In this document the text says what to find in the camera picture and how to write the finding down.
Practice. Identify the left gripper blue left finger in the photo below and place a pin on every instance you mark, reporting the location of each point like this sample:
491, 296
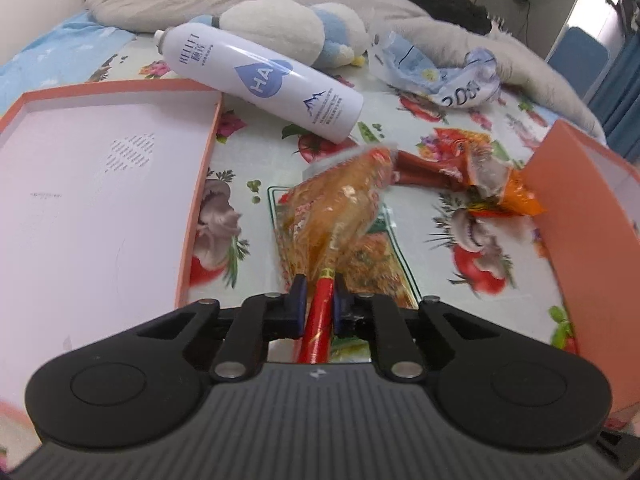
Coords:
249, 329

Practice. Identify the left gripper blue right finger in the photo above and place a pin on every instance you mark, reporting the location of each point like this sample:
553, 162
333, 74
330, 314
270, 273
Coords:
377, 320

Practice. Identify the green pickled vegetable packet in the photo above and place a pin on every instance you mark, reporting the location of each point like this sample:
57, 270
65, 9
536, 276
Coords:
376, 264

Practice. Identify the red snack packet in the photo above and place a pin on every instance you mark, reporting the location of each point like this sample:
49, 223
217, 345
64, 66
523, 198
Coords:
319, 220

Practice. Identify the dark red stick packet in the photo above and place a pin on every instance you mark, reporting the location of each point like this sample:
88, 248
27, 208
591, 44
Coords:
450, 174

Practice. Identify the orange snack packet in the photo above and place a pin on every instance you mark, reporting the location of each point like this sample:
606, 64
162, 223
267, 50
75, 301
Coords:
469, 159

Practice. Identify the pink box lid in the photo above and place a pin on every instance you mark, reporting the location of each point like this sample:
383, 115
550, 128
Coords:
99, 194

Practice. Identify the white spray bottle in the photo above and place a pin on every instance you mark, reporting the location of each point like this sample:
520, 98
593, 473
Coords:
267, 79

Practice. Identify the pink open gift box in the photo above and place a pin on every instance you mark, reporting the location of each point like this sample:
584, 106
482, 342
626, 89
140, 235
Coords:
590, 227

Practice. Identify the clear blue plastic bag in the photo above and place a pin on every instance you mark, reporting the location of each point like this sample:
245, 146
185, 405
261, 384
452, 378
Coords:
397, 62

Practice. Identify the crumpled white race bib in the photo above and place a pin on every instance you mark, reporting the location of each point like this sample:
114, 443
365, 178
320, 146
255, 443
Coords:
475, 83

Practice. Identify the white blue plush toy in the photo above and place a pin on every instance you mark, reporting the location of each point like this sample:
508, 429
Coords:
324, 36

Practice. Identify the blue curtain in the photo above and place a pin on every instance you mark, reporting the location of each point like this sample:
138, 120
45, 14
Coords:
616, 103

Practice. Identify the blue bed sheet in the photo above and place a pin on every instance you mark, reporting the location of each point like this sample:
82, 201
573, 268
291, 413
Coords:
68, 54

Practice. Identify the blue chair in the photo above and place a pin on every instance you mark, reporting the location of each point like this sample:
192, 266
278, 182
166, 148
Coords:
580, 59

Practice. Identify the grey duvet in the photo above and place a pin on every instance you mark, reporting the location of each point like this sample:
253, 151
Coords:
444, 43

